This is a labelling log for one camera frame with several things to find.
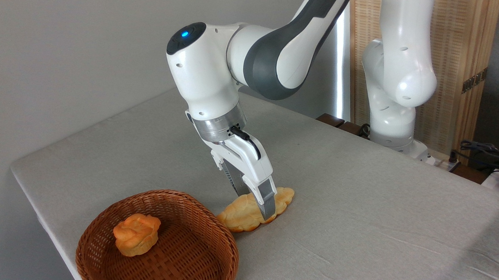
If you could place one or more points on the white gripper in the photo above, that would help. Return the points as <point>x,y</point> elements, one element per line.
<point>250,161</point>

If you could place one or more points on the long braided bread loaf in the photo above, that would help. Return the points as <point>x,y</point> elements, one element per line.
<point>240,214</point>

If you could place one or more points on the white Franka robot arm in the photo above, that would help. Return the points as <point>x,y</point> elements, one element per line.
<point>204,74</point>

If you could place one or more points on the brown woven wicker basket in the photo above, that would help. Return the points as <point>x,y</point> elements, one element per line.
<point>187,260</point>

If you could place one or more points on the small round orange bread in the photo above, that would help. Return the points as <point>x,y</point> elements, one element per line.
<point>136,235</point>

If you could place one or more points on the grey tablecloth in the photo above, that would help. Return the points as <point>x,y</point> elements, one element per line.
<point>341,220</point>

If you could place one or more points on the dark brown wooden block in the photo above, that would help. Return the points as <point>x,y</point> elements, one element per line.
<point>330,119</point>

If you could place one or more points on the white power strip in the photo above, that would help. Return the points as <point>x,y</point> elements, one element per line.
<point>444,163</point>

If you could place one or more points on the metal screen hinge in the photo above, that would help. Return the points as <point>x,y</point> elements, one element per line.
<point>474,80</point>

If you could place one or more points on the wooden slatted folding screen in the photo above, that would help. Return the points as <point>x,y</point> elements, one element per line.
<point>455,21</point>

